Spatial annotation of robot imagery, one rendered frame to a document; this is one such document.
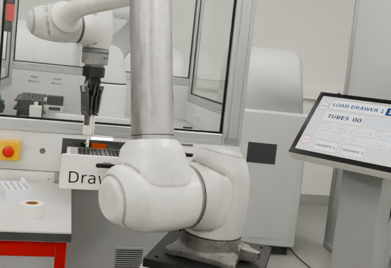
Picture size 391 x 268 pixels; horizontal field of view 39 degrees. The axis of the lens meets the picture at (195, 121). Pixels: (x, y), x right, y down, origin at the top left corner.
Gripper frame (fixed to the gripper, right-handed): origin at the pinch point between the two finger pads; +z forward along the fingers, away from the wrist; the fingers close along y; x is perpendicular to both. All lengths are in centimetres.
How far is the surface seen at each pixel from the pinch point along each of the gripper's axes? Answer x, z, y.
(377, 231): -99, 28, 41
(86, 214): 7.5, 36.8, 18.4
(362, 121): -88, -10, 46
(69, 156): -2.3, 8.8, -15.1
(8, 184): 19.4, 21.5, -15.0
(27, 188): 12.9, 21.7, -14.1
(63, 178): -1.2, 16.0, -15.7
